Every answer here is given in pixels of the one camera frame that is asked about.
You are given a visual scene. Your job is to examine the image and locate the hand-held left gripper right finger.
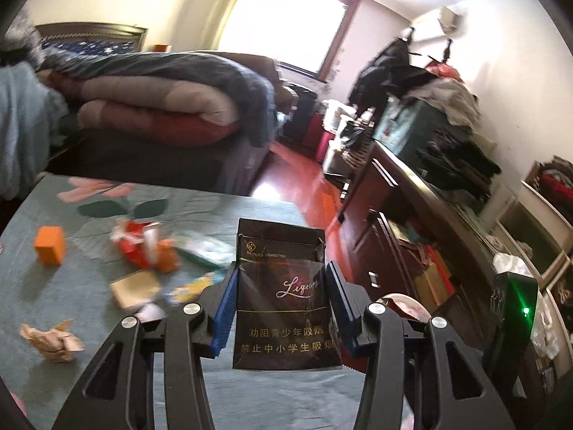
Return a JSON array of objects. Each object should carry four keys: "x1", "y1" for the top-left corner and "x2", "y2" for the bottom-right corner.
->
[{"x1": 324, "y1": 260, "x2": 506, "y2": 430}]

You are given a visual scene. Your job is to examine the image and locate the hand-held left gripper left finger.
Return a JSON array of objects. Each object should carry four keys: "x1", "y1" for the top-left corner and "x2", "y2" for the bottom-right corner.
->
[{"x1": 74, "y1": 262, "x2": 240, "y2": 430}]

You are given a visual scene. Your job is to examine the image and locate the black cigarette pack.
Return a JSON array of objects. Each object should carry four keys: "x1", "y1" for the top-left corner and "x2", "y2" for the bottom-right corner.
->
[{"x1": 230, "y1": 217, "x2": 345, "y2": 372}]

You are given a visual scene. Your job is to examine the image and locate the green tissue packet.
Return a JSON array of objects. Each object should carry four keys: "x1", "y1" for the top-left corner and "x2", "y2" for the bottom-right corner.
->
[{"x1": 172, "y1": 230, "x2": 233, "y2": 269}]

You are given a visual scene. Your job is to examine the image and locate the white floral-lined trash bin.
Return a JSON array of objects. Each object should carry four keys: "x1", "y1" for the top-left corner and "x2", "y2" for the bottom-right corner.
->
[{"x1": 380, "y1": 293, "x2": 433, "y2": 323}]

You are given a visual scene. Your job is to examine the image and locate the small orange carton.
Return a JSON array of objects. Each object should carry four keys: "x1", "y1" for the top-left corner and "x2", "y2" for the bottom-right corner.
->
[{"x1": 154, "y1": 238, "x2": 180, "y2": 274}]

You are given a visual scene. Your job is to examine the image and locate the beige cardboard box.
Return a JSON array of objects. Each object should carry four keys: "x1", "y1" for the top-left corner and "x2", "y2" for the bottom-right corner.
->
[{"x1": 110, "y1": 269, "x2": 162, "y2": 312}]

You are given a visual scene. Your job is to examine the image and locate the red white packet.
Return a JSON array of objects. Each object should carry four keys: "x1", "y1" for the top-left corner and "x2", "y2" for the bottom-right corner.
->
[{"x1": 111, "y1": 217, "x2": 164, "y2": 269}]

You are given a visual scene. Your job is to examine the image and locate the orange cube box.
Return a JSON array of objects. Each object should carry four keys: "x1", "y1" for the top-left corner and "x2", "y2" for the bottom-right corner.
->
[{"x1": 34, "y1": 226, "x2": 66, "y2": 265}]

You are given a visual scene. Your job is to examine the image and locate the colourful flat wrapper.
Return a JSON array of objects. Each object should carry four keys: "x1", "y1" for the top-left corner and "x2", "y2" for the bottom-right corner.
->
[{"x1": 163, "y1": 271, "x2": 227, "y2": 305}]

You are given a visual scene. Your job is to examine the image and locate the white paper scrap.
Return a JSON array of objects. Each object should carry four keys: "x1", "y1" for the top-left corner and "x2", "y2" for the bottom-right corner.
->
[{"x1": 134, "y1": 302, "x2": 168, "y2": 323}]

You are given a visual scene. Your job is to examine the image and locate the gold flat box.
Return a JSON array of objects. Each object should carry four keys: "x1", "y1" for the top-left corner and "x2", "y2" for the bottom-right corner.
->
[{"x1": 412, "y1": 255, "x2": 453, "y2": 305}]

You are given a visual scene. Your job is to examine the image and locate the white shelf unit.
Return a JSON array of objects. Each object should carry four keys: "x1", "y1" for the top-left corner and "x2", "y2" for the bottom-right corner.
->
[{"x1": 490, "y1": 157, "x2": 573, "y2": 305}]

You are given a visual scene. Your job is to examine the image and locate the dark wooden cabinet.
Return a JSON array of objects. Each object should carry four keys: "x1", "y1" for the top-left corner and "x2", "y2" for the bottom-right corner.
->
[{"x1": 338, "y1": 137, "x2": 538, "y2": 395}]

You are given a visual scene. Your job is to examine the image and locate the red folded clothes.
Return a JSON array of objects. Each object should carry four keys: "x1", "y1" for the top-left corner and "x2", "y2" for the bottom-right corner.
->
[{"x1": 535, "y1": 172, "x2": 573, "y2": 202}]

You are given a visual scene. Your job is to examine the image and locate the grey floral table cloth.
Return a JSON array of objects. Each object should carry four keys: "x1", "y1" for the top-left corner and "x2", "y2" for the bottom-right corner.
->
[{"x1": 0, "y1": 172, "x2": 404, "y2": 430}]

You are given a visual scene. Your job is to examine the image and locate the stack of folded dark clothes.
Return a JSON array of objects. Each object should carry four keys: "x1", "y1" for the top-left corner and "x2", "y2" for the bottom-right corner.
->
[{"x1": 414, "y1": 123, "x2": 502, "y2": 198}]

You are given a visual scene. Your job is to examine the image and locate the bed with dark sheet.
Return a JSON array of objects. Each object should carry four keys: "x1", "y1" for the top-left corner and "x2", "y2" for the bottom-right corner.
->
[{"x1": 45, "y1": 49, "x2": 323, "y2": 198}]

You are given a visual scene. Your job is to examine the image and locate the red suitcase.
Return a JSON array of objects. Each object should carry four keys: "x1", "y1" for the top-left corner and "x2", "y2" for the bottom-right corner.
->
[{"x1": 313, "y1": 128, "x2": 334, "y2": 164}]

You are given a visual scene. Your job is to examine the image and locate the dark handbag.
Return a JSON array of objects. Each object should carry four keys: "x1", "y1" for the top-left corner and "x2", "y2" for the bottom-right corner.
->
[{"x1": 338, "y1": 121, "x2": 372, "y2": 153}]

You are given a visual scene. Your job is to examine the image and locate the crumpled brown paper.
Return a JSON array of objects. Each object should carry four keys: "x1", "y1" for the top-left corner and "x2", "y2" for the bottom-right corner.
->
[{"x1": 19, "y1": 319, "x2": 85, "y2": 363}]

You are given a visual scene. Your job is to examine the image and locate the teal storage box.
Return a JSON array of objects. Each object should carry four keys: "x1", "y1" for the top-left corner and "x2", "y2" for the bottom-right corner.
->
[{"x1": 374, "y1": 96, "x2": 453, "y2": 162}]

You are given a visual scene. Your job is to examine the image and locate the black suitcase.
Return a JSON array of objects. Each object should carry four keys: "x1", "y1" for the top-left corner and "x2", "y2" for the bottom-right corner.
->
[{"x1": 284, "y1": 81, "x2": 318, "y2": 144}]

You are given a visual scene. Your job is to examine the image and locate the pink red folded quilt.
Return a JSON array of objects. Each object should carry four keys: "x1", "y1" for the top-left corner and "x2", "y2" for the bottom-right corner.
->
[{"x1": 49, "y1": 72, "x2": 242, "y2": 148}]

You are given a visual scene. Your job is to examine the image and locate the loose pile of clothes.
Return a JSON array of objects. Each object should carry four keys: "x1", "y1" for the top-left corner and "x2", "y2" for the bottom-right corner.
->
[{"x1": 403, "y1": 60, "x2": 482, "y2": 130}]

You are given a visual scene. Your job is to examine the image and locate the hanging dark coats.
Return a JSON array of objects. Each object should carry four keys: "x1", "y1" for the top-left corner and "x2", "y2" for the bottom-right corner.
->
[{"x1": 347, "y1": 27, "x2": 430, "y2": 108}]

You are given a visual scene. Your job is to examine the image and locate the blue grey duvet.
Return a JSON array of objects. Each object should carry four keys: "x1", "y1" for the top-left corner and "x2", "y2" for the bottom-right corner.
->
[{"x1": 38, "y1": 49, "x2": 278, "y2": 108}]

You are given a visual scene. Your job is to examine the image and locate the light blue cloth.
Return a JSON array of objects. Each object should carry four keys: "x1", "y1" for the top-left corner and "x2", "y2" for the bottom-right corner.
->
[{"x1": 0, "y1": 60, "x2": 68, "y2": 200}]

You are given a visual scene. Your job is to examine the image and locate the bright window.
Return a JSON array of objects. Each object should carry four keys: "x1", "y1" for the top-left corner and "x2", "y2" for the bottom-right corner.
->
[{"x1": 215, "y1": 0, "x2": 361, "y2": 81}]

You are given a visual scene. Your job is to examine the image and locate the white air conditioner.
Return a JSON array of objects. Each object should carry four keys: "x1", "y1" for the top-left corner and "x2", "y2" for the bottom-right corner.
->
[{"x1": 436, "y1": 6, "x2": 462, "y2": 34}]

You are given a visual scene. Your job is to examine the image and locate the dark wooden headboard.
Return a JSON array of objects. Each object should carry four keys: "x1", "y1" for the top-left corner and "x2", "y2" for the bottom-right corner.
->
[{"x1": 35, "y1": 22, "x2": 148, "y2": 54}]

